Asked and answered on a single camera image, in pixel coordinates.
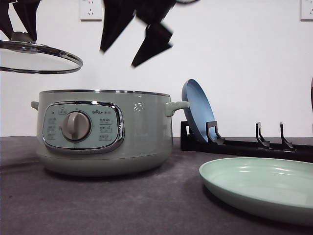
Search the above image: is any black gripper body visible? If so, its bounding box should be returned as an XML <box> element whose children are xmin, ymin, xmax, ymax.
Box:
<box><xmin>135</xmin><ymin>0</ymin><xmax>176</xmax><ymax>24</ymax></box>

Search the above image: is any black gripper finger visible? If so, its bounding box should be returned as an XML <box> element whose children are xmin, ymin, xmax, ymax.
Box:
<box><xmin>131</xmin><ymin>22</ymin><xmax>173</xmax><ymax>67</ymax></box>
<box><xmin>13</xmin><ymin>0</ymin><xmax>42</xmax><ymax>42</ymax></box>
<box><xmin>100</xmin><ymin>0</ymin><xmax>136</xmax><ymax>52</ymax></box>
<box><xmin>0</xmin><ymin>0</ymin><xmax>14</xmax><ymax>39</ymax></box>

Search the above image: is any glass pot lid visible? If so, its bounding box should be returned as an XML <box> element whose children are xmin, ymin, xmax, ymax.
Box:
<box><xmin>0</xmin><ymin>31</ymin><xmax>83</xmax><ymax>74</ymax></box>

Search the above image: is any green plate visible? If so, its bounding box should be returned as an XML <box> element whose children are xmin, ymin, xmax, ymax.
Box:
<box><xmin>199</xmin><ymin>157</ymin><xmax>313</xmax><ymax>226</ymax></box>

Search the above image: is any blue plate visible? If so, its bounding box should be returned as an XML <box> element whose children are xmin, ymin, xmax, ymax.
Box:
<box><xmin>182</xmin><ymin>79</ymin><xmax>216</xmax><ymax>142</ymax></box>

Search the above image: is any black plate rack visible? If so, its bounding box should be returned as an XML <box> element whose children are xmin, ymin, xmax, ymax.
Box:
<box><xmin>180</xmin><ymin>121</ymin><xmax>313</xmax><ymax>163</ymax></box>

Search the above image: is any green electric steamer pot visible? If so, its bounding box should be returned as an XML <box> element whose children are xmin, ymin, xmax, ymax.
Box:
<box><xmin>31</xmin><ymin>90</ymin><xmax>189</xmax><ymax>177</ymax></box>

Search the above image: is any grey table mat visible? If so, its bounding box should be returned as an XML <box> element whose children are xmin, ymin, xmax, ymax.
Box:
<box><xmin>0</xmin><ymin>136</ymin><xmax>313</xmax><ymax>235</ymax></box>

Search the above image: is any white wall socket left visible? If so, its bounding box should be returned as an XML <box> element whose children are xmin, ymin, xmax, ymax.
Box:
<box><xmin>79</xmin><ymin>0</ymin><xmax>104</xmax><ymax>23</ymax></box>

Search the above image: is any white wall socket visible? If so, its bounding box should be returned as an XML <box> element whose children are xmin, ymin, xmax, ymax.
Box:
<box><xmin>298</xmin><ymin>0</ymin><xmax>313</xmax><ymax>24</ymax></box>
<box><xmin>79</xmin><ymin>0</ymin><xmax>104</xmax><ymax>23</ymax></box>

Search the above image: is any white wall socket right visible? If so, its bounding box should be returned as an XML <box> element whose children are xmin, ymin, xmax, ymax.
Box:
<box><xmin>298</xmin><ymin>0</ymin><xmax>313</xmax><ymax>24</ymax></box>

